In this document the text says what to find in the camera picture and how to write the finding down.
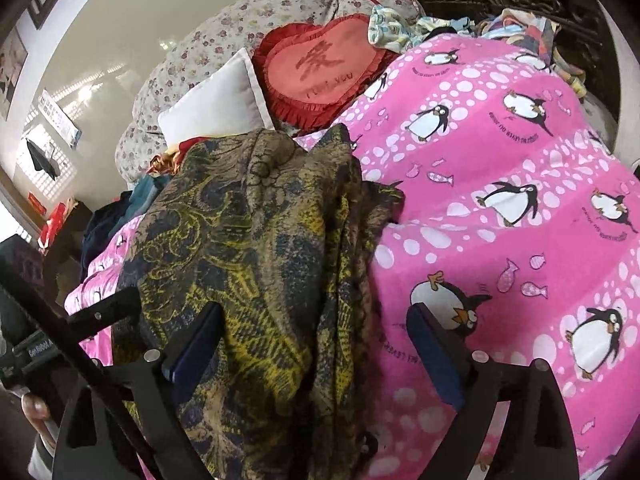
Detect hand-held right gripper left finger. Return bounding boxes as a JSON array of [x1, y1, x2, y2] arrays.
[[52, 301, 226, 480]]

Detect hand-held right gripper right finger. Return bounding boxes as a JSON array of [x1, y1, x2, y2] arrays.
[[406, 302, 581, 480]]

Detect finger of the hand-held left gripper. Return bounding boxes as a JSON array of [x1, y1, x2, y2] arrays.
[[0, 259, 173, 480], [64, 287, 144, 342]]

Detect dark gold floral garment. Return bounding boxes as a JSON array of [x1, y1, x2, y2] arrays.
[[112, 124, 406, 480]]

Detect pile of light clothes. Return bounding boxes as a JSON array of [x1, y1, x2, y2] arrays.
[[475, 7, 588, 98]]

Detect person's left hand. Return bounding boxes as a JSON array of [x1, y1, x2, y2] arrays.
[[20, 392, 57, 442]]

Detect dark wooden side table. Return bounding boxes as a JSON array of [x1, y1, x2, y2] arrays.
[[37, 200, 93, 311]]

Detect dark navy cloth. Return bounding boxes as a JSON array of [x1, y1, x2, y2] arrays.
[[80, 192, 146, 281]]

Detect red packet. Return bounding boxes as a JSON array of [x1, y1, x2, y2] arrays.
[[39, 202, 68, 248]]

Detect teal cloth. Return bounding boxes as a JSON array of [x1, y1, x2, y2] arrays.
[[130, 172, 171, 221]]

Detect pink penguin blanket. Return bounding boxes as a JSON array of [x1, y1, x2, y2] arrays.
[[65, 35, 640, 480]]

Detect white lattice window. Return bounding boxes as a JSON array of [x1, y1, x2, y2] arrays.
[[15, 150, 66, 201]]

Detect hanging dark green cloth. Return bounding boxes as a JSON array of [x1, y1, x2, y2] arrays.
[[25, 139, 61, 181]]

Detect red yellow patterned blanket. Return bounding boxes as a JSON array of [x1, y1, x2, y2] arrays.
[[150, 137, 211, 176]]

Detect white pillow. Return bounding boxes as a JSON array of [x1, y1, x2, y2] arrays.
[[157, 47, 276, 146]]

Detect floral grey pillows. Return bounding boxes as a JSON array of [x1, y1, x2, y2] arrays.
[[114, 0, 426, 186]]

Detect red heart cushion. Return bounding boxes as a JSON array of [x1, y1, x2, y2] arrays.
[[251, 15, 401, 131]]

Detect light blue patterned cloth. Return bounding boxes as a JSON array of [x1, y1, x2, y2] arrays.
[[367, 4, 476, 53]]

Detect wall poster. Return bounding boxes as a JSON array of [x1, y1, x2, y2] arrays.
[[40, 89, 83, 148], [0, 30, 28, 121]]

